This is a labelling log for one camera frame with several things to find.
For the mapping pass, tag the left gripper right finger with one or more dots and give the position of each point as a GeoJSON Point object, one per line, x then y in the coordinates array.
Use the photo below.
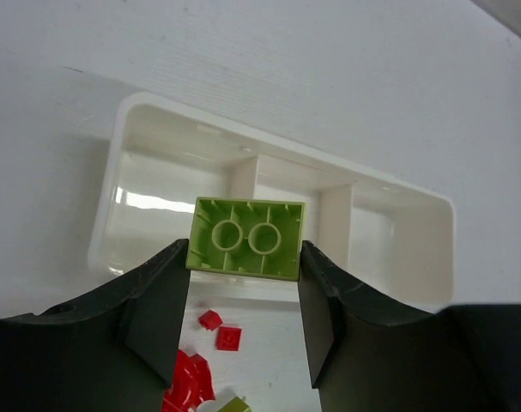
{"type": "Point", "coordinates": [369, 352]}

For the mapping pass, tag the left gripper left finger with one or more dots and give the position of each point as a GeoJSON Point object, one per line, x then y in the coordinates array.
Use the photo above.
{"type": "Point", "coordinates": [111, 349]}

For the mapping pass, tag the green lego brick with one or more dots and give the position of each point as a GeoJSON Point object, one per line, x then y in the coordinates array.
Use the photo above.
{"type": "Point", "coordinates": [247, 237]}
{"type": "Point", "coordinates": [236, 404]}

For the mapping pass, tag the red lego pile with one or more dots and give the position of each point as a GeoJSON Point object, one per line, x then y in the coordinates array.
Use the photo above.
{"type": "Point", "coordinates": [192, 384]}

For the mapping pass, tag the red lego piece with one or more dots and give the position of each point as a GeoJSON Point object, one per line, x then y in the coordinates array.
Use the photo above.
{"type": "Point", "coordinates": [210, 320]}
{"type": "Point", "coordinates": [228, 338]}

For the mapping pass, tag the white divided container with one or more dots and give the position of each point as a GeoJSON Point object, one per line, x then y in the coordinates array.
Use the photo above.
{"type": "Point", "coordinates": [396, 237]}

